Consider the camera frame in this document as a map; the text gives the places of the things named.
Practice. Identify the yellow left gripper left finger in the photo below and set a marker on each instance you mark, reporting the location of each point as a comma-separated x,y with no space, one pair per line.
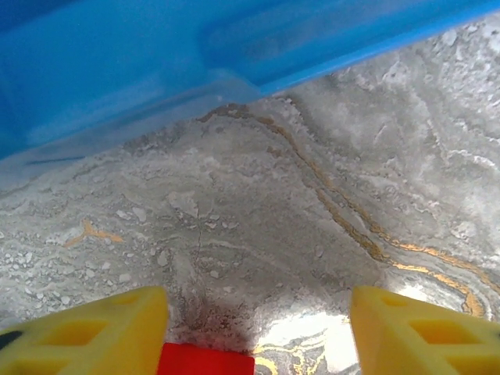
78,340

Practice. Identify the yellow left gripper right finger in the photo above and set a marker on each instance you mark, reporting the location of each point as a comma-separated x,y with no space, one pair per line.
429,340

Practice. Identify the small red lego brick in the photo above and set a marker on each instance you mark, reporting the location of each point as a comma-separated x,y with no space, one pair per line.
207,361

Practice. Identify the blue two-compartment plastic bin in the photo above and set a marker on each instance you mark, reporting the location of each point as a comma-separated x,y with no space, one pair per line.
117,58

